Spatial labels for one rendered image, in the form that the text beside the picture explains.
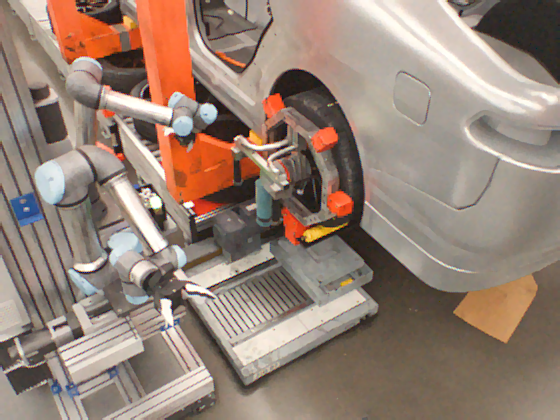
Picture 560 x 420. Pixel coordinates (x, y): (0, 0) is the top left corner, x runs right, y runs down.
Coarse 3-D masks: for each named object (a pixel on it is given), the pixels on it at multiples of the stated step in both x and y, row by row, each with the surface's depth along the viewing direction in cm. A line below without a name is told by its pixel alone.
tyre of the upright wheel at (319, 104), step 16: (304, 96) 252; (320, 96) 250; (304, 112) 252; (320, 112) 242; (336, 112) 243; (320, 128) 245; (336, 128) 239; (336, 144) 239; (352, 144) 240; (336, 160) 243; (352, 160) 239; (352, 176) 240; (352, 192) 244; (352, 208) 251; (320, 224) 277; (336, 224) 264
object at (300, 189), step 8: (280, 128) 277; (280, 136) 280; (312, 160) 273; (336, 168) 246; (312, 176) 271; (320, 176) 265; (304, 184) 281; (312, 184) 291; (320, 184) 267; (296, 192) 287; (304, 192) 286; (312, 192) 288; (320, 192) 288; (304, 200) 284; (312, 200) 284; (320, 200) 283; (312, 208) 279
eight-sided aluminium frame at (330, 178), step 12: (288, 108) 254; (276, 120) 259; (288, 120) 250; (300, 120) 249; (264, 132) 274; (276, 132) 276; (300, 132) 244; (312, 132) 239; (264, 144) 279; (312, 144) 239; (264, 156) 285; (324, 156) 243; (324, 168) 239; (324, 180) 241; (336, 180) 242; (324, 192) 245; (288, 204) 281; (300, 204) 280; (324, 204) 249; (300, 216) 274; (312, 216) 263; (324, 216) 252
